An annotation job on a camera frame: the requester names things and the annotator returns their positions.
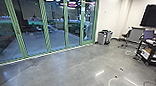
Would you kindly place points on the grey trash bin, dark lid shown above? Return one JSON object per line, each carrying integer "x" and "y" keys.
{"x": 109, "y": 35}

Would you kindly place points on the floor socket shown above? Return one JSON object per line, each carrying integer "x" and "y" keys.
{"x": 116, "y": 76}
{"x": 121, "y": 69}

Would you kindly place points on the laptop computer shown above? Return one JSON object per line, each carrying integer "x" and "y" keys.
{"x": 149, "y": 34}

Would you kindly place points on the black wheeled cart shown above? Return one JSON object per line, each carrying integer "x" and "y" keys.
{"x": 150, "y": 52}

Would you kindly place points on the green framed glass door wall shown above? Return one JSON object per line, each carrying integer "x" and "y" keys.
{"x": 44, "y": 25}

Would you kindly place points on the black wall screen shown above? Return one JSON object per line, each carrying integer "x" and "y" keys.
{"x": 152, "y": 15}

